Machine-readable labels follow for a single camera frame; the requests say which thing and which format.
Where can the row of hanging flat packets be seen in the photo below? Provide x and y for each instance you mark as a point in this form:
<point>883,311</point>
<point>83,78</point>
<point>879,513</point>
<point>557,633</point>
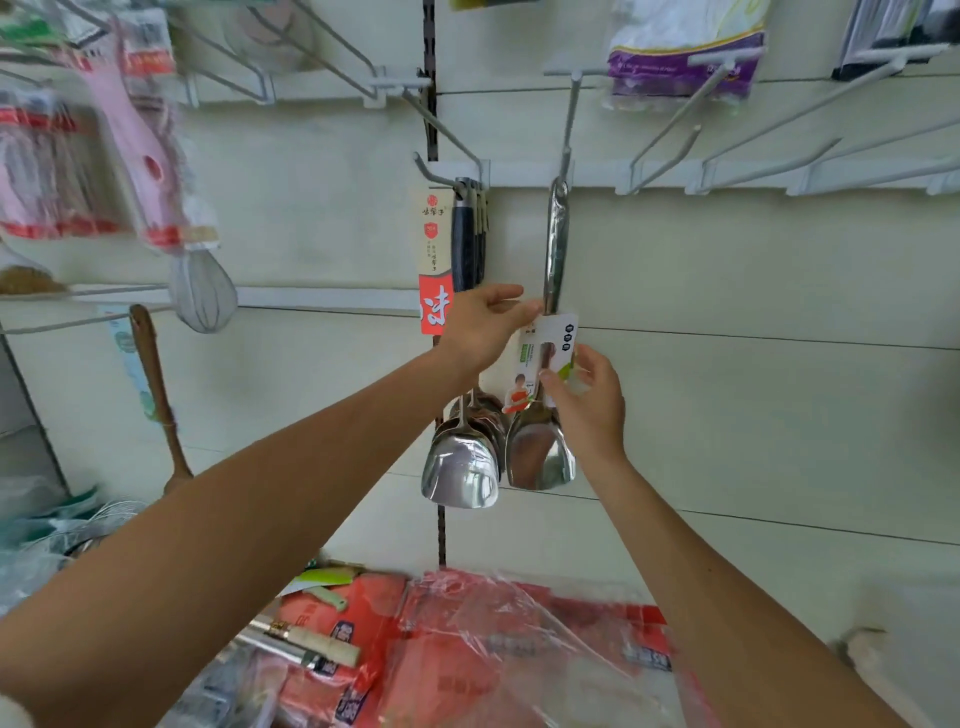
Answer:
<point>900,30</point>

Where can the dark wooden spatula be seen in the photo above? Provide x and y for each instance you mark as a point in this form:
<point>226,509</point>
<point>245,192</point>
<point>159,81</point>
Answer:
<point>150,375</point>

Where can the black wall divider strip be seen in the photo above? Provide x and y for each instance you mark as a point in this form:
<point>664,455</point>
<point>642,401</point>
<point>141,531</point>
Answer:
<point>431,60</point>

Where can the person's left forearm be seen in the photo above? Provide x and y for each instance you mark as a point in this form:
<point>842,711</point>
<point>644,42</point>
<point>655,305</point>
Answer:
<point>225,555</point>

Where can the pile of plastic wrapped utensils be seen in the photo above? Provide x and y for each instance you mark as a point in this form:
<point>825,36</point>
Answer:
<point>30,555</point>

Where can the white purple bag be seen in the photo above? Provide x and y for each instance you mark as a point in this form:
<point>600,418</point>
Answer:
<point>683,45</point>

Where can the person's right hand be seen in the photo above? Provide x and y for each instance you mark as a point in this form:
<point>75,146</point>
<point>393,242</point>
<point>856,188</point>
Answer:
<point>588,405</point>

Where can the steel spatula with label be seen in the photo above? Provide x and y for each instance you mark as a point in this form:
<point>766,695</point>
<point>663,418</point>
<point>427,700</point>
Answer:
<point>540,450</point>

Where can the person's right forearm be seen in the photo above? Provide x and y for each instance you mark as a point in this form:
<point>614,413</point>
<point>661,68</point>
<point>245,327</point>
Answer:
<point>735,630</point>

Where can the red plastic wrapped packets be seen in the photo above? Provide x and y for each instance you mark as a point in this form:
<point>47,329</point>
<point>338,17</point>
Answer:
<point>495,660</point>

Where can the large steel strainer ladle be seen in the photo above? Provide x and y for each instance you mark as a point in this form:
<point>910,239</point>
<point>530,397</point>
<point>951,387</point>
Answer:
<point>300,645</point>

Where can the person's left hand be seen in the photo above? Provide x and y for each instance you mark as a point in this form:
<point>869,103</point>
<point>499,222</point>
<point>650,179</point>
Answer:
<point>483,323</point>

